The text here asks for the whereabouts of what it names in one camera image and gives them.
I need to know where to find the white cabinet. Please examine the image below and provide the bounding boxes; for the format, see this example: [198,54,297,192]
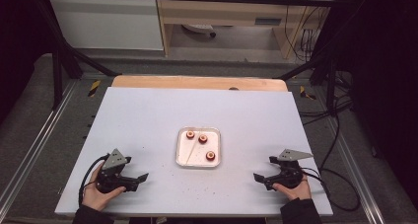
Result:
[48,0,165,51]

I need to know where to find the square metal tray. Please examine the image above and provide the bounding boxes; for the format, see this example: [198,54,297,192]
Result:
[175,126,222,169]

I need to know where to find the black hanging desk cables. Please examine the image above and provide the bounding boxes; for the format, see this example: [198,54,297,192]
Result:
[284,0,333,63]

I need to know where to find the person's right hand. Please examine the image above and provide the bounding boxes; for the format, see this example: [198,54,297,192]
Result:
[272,179,313,202]

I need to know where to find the left hand-held gripper cable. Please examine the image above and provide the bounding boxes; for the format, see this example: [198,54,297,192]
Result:
[78,154,110,207]

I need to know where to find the person's left hand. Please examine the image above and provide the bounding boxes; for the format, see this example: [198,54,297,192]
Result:
[82,166,126,212]

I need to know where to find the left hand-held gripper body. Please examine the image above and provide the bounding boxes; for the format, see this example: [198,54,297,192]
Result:
[95,148,139,194]

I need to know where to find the right hand-held gripper cable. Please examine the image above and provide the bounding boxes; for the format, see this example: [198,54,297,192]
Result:
[299,166,362,213]

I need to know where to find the office chair base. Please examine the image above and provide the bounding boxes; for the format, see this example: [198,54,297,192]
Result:
[181,24,217,38]

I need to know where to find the white table cover board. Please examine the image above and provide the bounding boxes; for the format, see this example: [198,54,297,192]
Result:
[54,86,333,218]

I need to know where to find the black curtain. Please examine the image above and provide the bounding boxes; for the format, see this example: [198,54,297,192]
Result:
[0,0,55,121]
[334,0,418,202]

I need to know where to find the thin wooden skewer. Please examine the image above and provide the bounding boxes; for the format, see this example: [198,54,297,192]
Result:
[185,138,202,166]

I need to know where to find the hand-held gripper cable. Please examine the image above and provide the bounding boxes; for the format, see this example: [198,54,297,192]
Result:
[78,154,110,207]
[299,166,362,213]

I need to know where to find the light wooden desk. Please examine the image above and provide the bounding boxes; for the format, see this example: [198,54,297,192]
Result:
[154,0,333,60]

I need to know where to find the black floor cables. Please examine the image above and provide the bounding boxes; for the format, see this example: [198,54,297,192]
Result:
[298,70,355,126]

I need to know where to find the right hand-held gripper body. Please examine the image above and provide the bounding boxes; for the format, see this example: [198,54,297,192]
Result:
[274,148,314,189]

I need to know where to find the aluminium floor rail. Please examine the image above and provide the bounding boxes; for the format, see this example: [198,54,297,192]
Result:
[0,80,79,206]
[328,116,386,224]

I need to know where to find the yellow black hazard tape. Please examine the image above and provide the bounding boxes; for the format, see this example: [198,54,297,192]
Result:
[87,80,102,98]
[299,85,316,101]

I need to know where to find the wooden table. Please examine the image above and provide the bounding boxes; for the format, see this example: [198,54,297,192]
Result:
[111,74,289,93]

